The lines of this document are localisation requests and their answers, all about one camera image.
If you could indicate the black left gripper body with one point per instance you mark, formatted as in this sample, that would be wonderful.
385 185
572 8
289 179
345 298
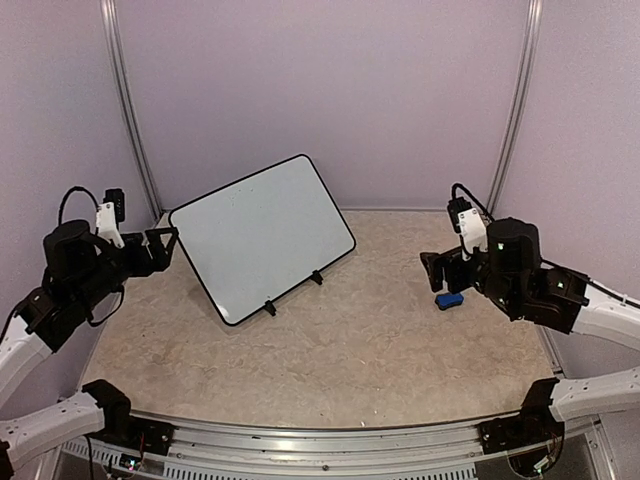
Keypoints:
139 266

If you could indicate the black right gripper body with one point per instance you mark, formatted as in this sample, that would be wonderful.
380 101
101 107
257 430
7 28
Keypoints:
457 282

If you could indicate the blue whiteboard eraser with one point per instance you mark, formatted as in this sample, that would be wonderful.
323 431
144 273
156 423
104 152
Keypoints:
448 300

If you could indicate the white whiteboard black frame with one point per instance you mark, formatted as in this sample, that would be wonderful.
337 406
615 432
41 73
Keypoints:
256 239

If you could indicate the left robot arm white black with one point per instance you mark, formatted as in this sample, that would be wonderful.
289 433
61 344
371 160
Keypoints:
82 270

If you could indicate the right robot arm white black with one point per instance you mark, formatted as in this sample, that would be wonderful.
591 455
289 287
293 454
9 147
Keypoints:
502 261

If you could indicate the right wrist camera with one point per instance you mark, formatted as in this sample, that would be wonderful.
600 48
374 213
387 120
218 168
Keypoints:
469 219

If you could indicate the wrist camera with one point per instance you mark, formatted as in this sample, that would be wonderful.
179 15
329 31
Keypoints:
110 214
469 219

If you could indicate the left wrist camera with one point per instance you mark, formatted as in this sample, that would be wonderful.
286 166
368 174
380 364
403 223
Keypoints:
110 214

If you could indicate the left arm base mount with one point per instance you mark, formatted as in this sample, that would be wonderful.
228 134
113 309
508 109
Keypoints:
124 429

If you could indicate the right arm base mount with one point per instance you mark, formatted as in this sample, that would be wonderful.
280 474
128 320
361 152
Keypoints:
533 424

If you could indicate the aluminium front rail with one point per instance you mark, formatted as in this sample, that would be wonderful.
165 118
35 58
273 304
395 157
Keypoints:
454 450

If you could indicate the left aluminium frame post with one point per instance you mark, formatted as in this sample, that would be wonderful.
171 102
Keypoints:
115 48

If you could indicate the aluminium frame post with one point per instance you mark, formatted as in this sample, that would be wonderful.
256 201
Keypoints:
115 48
518 103

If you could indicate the right aluminium frame post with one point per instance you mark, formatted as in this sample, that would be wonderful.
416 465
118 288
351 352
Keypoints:
518 103

